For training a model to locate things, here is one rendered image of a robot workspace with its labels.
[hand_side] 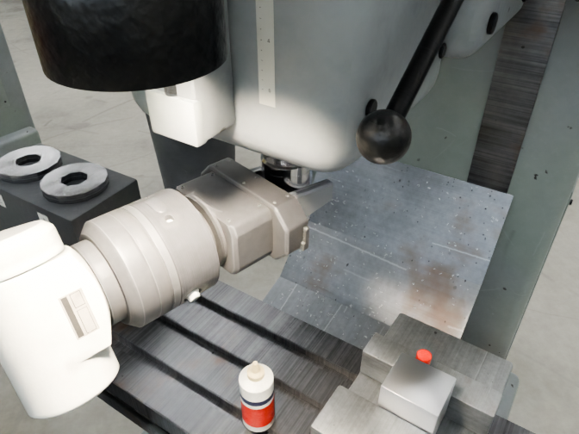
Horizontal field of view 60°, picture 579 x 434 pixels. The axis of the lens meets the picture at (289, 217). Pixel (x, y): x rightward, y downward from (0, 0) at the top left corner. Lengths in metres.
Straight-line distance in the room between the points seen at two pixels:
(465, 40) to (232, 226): 0.25
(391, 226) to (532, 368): 1.28
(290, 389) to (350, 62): 0.50
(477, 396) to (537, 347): 1.54
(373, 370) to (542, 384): 1.44
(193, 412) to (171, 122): 0.45
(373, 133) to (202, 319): 0.56
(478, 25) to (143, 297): 0.34
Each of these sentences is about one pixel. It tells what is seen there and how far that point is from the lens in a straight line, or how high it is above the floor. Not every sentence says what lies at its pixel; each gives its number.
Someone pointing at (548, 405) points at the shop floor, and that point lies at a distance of 1.97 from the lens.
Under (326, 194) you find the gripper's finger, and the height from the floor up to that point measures 1.23.
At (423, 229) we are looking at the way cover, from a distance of 0.84.
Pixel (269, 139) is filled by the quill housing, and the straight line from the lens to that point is 0.33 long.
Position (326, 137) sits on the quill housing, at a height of 1.35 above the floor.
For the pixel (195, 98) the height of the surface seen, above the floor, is 1.37.
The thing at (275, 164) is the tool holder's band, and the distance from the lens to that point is 0.43.
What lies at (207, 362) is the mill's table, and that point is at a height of 0.92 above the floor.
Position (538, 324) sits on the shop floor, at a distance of 2.21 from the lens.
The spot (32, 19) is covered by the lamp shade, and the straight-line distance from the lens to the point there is 0.20.
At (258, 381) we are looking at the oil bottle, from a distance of 0.60.
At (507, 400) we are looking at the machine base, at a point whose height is 0.20.
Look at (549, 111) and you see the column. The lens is 0.75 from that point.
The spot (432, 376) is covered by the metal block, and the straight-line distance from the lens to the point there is 0.55.
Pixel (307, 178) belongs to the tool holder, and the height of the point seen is 1.25.
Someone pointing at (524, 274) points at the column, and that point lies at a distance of 0.89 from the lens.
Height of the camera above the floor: 1.49
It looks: 36 degrees down
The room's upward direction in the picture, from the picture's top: straight up
